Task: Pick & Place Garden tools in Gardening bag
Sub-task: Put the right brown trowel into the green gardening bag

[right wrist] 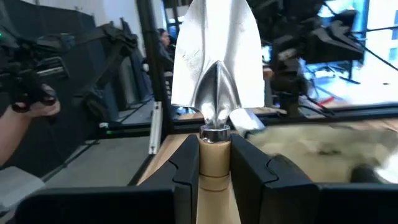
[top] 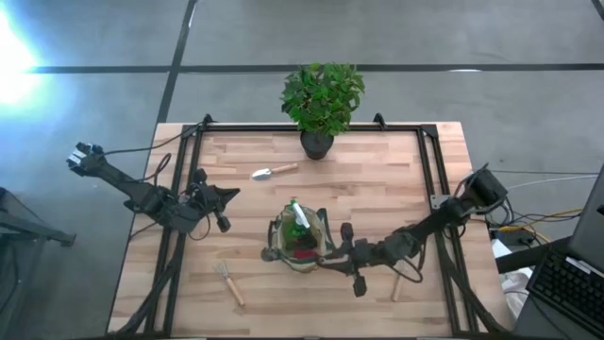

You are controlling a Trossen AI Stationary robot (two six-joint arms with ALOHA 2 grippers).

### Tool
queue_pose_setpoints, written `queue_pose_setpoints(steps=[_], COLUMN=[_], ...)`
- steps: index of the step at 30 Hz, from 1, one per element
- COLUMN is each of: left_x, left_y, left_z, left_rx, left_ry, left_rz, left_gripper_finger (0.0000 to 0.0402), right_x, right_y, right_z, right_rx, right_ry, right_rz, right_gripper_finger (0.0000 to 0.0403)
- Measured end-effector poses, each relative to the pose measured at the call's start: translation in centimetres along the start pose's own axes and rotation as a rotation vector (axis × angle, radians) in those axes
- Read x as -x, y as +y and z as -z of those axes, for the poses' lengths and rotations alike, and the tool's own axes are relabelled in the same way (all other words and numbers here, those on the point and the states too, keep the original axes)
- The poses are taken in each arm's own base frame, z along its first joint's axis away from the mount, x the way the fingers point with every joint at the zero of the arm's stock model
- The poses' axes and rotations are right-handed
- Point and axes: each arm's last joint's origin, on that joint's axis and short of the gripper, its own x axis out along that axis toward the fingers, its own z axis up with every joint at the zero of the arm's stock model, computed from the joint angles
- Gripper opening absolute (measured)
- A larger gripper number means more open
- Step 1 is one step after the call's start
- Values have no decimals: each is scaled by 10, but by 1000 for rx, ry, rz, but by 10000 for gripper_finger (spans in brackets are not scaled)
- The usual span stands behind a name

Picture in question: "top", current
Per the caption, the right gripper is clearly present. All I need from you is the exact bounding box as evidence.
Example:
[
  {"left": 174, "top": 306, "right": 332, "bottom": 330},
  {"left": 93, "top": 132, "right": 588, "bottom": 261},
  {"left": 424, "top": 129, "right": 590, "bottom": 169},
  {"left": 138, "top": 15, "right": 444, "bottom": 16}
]
[{"left": 314, "top": 221, "right": 378, "bottom": 298}]

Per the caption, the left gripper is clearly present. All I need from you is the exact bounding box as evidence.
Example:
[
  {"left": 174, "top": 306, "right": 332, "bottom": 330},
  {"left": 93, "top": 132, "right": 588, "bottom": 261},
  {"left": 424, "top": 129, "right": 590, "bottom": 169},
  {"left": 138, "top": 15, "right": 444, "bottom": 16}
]
[{"left": 191, "top": 167, "right": 242, "bottom": 233}]

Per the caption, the black and red garden glove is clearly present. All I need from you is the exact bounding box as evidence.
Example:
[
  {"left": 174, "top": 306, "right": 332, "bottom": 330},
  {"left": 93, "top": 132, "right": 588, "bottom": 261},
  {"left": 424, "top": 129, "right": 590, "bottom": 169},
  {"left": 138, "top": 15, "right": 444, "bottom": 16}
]
[{"left": 282, "top": 233, "right": 318, "bottom": 262}]

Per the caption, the beige gardening bag green trim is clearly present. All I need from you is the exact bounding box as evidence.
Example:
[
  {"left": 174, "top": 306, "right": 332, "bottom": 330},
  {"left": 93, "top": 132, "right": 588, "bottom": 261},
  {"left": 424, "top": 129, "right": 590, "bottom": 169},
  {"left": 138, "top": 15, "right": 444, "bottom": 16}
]
[{"left": 260, "top": 202, "right": 337, "bottom": 275}]

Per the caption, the white plastic bag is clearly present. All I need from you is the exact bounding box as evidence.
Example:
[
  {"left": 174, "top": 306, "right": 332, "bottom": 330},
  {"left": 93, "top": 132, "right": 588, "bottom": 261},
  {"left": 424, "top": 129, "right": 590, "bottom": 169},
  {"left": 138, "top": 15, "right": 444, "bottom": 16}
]
[{"left": 490, "top": 238, "right": 534, "bottom": 325}]

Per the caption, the green potted plant black pot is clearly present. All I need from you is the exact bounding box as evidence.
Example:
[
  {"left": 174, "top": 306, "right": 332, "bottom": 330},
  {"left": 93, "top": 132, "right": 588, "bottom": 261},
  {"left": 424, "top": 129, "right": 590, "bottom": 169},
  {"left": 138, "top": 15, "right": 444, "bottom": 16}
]
[{"left": 279, "top": 61, "right": 367, "bottom": 162}]

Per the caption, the black desk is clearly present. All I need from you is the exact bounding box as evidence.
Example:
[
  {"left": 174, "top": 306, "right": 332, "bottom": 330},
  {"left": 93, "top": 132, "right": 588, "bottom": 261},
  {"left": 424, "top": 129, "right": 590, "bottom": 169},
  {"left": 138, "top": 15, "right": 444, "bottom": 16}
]
[{"left": 495, "top": 233, "right": 604, "bottom": 340}]

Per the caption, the dark grey cart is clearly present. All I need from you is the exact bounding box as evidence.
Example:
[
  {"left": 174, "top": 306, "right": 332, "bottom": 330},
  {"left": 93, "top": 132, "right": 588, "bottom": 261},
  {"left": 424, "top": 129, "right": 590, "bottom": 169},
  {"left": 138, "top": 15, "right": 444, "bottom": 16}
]
[{"left": 0, "top": 186, "right": 77, "bottom": 340}]

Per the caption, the black computer keyboard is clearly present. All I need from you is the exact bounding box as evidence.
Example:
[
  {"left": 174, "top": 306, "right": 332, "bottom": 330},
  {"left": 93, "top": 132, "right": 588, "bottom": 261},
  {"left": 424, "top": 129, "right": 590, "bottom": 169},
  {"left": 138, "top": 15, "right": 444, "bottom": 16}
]
[{"left": 525, "top": 248, "right": 604, "bottom": 337}]

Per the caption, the grey computer monitor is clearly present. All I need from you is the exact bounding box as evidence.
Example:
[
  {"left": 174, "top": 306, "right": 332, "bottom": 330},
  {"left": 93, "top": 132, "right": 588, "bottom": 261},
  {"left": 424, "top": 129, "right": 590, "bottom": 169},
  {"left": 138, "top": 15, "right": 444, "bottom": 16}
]
[{"left": 565, "top": 162, "right": 604, "bottom": 260}]

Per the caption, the black aluminium table frame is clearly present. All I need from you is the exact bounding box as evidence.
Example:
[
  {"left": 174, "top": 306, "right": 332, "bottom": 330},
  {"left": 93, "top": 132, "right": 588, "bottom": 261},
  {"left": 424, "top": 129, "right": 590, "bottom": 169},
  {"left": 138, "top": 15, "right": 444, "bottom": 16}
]
[{"left": 110, "top": 112, "right": 513, "bottom": 339}]

